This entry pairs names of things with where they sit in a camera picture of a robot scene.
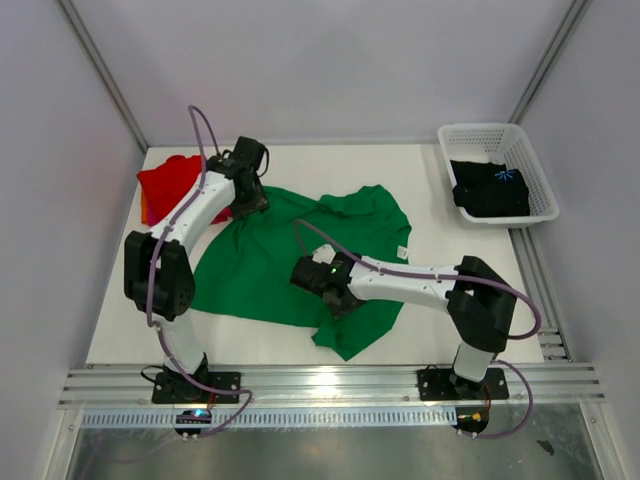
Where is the red folded t shirt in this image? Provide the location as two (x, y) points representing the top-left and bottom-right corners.
(136, 155), (201, 220)

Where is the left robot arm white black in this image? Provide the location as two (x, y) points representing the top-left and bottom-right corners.
(124, 136), (270, 402)

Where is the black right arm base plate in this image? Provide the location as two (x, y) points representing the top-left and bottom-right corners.
(416, 366), (510, 401)

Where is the black t shirt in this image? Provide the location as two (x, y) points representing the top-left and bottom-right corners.
(451, 161), (531, 218)

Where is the right black controller board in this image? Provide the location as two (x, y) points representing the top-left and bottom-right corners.
(453, 409), (490, 436)

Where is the orange folded t shirt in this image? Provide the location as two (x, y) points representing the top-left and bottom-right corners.
(140, 191), (148, 225)

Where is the left black controller board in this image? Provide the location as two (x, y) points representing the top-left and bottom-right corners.
(173, 408), (212, 437)

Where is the white plastic basket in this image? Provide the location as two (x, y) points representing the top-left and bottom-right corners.
(438, 123), (560, 228)

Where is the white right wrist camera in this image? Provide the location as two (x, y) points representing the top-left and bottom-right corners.
(312, 244), (336, 264)

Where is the aluminium mounting rail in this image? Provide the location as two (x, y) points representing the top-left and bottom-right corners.
(58, 363), (605, 409)

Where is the black controller board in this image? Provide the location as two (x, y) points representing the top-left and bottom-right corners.
(453, 409), (490, 436)
(173, 408), (212, 437)

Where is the green t shirt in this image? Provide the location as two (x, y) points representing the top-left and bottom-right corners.
(192, 185), (412, 360)

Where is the grey slotted cable duct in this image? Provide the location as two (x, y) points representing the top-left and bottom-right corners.
(79, 405), (456, 430)

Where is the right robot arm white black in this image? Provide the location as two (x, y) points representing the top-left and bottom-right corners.
(290, 245), (516, 399)

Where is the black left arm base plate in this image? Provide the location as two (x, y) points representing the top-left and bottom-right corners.
(151, 370), (242, 405)

